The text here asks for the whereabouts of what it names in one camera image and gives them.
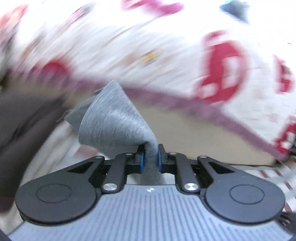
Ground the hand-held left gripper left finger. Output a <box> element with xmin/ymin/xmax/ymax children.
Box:
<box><xmin>67</xmin><ymin>145</ymin><xmax>146</xmax><ymax>194</ymax></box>

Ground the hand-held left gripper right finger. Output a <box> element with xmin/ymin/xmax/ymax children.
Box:
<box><xmin>157</xmin><ymin>144</ymin><xmax>235</xmax><ymax>194</ymax></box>

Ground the grey garment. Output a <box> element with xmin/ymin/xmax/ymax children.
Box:
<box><xmin>64</xmin><ymin>80</ymin><xmax>167</xmax><ymax>186</ymax></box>

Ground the beige mattress side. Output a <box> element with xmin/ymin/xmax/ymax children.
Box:
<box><xmin>128</xmin><ymin>104</ymin><xmax>276</xmax><ymax>168</ymax></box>

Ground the brown folded garment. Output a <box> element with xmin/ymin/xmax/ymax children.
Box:
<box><xmin>0</xmin><ymin>89</ymin><xmax>71</xmax><ymax>213</ymax></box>

